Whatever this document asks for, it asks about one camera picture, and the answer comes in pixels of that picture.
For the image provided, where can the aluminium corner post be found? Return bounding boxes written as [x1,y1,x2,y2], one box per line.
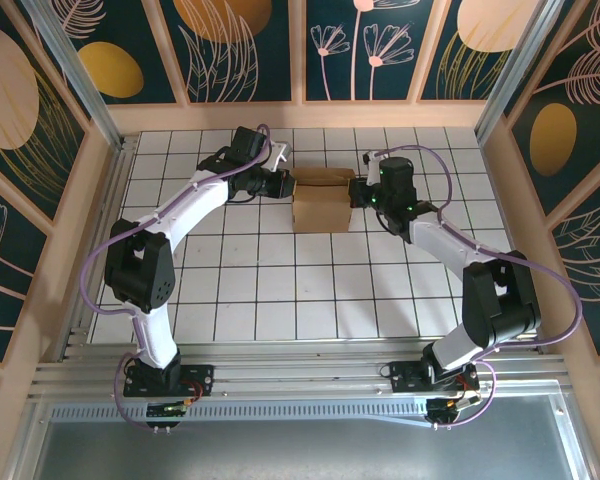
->
[19,0,127,151]
[474,0,566,146]

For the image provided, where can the brown cardboard paper box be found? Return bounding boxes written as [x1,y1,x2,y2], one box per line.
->
[290,168,355,235]

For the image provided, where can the aluminium side rail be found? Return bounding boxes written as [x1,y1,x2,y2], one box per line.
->
[62,137,139,361]

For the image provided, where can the perforated metal cable duct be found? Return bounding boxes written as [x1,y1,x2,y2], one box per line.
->
[49,402,431,425]

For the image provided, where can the small green circuit board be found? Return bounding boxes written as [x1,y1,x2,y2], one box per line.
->
[146,401,189,419]

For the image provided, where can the black circuit board with wires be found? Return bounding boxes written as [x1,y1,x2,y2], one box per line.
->
[426,394,481,416]

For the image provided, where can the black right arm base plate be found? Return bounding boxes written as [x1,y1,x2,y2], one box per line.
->
[390,360,480,394]

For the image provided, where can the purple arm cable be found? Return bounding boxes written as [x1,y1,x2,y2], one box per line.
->
[79,122,274,436]
[367,144,581,431]

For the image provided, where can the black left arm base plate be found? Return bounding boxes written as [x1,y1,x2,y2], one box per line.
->
[123,363,215,399]

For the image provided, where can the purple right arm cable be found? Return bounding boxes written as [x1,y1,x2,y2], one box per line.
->
[367,144,581,431]

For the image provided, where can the grey metal sheet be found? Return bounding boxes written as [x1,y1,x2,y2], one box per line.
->
[32,394,586,480]

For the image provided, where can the aluminium mounting rail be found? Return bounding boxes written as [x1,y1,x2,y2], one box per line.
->
[29,337,571,401]

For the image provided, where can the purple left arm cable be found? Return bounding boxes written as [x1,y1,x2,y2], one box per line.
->
[79,122,274,436]

